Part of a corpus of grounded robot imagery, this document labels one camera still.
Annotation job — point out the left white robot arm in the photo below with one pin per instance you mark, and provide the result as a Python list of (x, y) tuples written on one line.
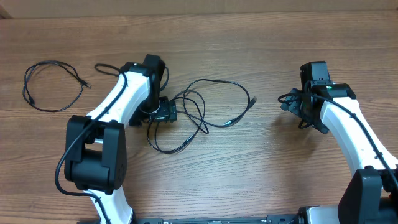
[(95, 157)]

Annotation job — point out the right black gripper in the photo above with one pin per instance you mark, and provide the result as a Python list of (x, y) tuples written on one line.
[(293, 105)]

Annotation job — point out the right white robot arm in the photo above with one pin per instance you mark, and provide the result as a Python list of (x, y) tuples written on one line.
[(371, 195)]

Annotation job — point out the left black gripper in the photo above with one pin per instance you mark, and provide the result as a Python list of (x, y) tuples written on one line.
[(168, 109)]

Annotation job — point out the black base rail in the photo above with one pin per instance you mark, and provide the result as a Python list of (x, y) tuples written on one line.
[(270, 219)]

